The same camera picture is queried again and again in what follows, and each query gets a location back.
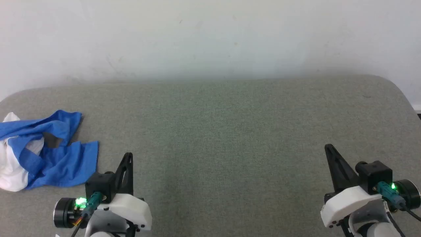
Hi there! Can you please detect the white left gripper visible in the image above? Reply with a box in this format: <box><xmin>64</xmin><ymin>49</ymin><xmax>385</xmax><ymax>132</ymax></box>
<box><xmin>98</xmin><ymin>152</ymin><xmax>153</xmax><ymax>231</ymax></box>

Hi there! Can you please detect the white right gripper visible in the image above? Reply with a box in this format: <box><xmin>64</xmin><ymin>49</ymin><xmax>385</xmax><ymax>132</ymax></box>
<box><xmin>320</xmin><ymin>144</ymin><xmax>384</xmax><ymax>228</ymax></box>

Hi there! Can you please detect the blue and white shirt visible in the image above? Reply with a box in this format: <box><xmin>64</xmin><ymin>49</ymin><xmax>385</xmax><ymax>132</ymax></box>
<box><xmin>0</xmin><ymin>110</ymin><xmax>99</xmax><ymax>192</ymax></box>

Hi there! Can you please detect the grey-green fabric sofa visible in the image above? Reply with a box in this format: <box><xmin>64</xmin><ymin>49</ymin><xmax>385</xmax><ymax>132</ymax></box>
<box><xmin>0</xmin><ymin>74</ymin><xmax>421</xmax><ymax>237</ymax></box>

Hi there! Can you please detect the right arm cable, teal plug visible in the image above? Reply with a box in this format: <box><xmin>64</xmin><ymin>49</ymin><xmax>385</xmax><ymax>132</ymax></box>
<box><xmin>376</xmin><ymin>181</ymin><xmax>421</xmax><ymax>222</ymax></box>

